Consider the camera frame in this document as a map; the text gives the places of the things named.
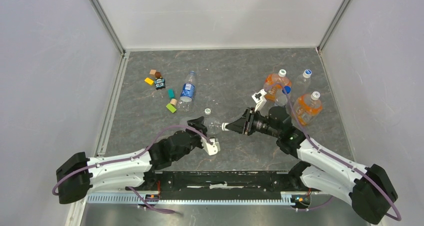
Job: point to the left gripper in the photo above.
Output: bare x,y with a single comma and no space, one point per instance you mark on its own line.
198,124

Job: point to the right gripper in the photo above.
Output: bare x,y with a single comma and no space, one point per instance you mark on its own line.
244,125

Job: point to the clear plastic bottle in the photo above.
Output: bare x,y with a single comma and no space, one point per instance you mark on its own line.
214,126

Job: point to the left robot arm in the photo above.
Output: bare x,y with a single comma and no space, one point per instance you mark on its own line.
80,175

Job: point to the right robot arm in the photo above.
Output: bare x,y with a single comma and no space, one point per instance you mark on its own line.
367,189

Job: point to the white green bottle cap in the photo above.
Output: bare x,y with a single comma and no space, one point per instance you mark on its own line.
207,111

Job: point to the lying blue label bottle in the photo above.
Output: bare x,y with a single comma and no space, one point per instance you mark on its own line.
186,99

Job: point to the blue cap pepsi bottle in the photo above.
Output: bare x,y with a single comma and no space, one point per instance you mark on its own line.
282,95

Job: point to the orange bottle left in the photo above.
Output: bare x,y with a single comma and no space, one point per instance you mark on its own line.
275,82

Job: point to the orange bottle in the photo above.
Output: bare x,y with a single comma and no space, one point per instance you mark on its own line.
306,108
275,82

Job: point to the orange bottle right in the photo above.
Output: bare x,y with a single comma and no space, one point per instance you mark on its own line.
306,108

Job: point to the clear bottle white cap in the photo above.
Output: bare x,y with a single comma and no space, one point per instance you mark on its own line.
301,84

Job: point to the green block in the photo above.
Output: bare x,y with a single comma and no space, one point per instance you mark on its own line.
171,108

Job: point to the tan cylinder block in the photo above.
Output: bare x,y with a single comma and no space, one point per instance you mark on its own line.
173,102

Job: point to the teal block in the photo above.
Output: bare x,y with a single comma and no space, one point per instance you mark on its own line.
171,93

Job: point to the yellow block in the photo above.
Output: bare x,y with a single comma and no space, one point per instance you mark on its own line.
149,81

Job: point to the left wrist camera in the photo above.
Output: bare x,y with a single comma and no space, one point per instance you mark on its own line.
211,148

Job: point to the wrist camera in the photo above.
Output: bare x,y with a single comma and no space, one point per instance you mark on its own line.
211,148
259,99

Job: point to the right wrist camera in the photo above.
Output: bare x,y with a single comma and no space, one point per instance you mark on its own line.
259,99

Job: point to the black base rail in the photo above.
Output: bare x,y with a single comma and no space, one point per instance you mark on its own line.
221,185

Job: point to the white cable tray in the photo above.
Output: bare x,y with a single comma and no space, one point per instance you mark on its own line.
132,198

